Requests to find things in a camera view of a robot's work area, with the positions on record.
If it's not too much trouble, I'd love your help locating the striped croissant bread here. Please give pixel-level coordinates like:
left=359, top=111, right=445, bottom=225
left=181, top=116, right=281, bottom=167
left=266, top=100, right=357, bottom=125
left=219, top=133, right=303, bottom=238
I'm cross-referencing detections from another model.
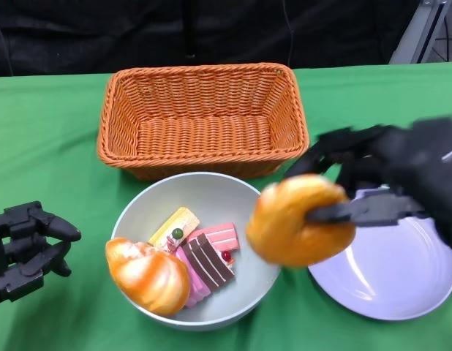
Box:
left=105, top=236, right=192, bottom=316

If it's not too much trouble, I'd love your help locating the aluminium frame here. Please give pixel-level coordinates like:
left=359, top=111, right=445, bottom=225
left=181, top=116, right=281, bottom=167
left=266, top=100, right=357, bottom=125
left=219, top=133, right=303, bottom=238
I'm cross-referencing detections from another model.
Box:
left=388, top=0, right=452, bottom=66

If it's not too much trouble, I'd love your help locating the ring-shaped golden bread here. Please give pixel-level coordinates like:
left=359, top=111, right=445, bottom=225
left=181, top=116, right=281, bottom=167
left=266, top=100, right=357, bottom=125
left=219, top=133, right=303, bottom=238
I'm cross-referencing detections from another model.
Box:
left=246, top=174, right=357, bottom=268

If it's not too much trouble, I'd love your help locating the orange wicker basket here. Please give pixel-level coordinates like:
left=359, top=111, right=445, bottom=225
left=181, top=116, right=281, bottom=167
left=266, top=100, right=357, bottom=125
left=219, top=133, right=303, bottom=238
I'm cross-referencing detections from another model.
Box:
left=97, top=62, right=310, bottom=181

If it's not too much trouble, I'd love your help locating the black backdrop cloth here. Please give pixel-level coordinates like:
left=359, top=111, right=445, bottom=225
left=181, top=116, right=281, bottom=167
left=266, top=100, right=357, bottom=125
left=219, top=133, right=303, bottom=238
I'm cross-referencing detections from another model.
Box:
left=0, top=0, right=421, bottom=78

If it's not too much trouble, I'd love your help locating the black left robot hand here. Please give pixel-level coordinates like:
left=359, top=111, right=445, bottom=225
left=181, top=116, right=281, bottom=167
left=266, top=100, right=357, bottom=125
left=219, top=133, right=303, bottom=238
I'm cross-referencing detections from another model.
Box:
left=0, top=200, right=83, bottom=307

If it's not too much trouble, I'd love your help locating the salmon pink cake slice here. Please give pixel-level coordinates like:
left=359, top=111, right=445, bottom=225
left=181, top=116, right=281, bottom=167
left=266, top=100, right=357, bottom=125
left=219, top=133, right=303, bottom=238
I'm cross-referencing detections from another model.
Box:
left=187, top=222, right=238, bottom=253

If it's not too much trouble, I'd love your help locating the yellow cake slice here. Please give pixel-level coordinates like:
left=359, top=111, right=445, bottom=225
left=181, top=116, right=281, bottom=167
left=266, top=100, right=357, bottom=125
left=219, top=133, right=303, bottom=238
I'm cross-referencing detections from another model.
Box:
left=148, top=207, right=201, bottom=253

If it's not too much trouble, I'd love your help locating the lavender round plate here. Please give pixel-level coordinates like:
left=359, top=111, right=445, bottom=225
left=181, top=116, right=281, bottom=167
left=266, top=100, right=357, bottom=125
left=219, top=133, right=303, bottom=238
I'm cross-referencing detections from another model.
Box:
left=306, top=184, right=452, bottom=322

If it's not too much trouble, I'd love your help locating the grey round bowl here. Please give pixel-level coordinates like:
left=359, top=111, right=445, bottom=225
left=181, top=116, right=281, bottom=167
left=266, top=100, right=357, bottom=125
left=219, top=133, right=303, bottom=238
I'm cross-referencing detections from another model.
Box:
left=110, top=172, right=282, bottom=332

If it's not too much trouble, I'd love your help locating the green tablecloth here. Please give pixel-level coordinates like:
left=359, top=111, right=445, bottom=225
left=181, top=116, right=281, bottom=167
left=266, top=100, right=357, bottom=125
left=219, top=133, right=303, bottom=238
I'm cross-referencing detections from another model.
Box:
left=0, top=61, right=452, bottom=351

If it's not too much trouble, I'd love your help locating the chocolate layered cake slice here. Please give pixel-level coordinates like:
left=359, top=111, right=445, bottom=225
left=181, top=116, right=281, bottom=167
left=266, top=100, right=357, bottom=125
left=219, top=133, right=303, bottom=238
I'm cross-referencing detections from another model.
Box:
left=184, top=233, right=236, bottom=293

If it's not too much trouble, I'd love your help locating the magenta pink cake slice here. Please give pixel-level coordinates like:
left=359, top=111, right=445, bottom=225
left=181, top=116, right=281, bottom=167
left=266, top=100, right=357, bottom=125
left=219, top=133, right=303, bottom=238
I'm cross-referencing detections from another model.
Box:
left=174, top=246, right=212, bottom=308

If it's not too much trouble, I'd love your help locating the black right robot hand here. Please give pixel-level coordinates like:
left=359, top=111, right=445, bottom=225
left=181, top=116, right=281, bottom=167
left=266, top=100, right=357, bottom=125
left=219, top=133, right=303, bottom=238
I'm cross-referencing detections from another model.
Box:
left=284, top=116, right=452, bottom=253

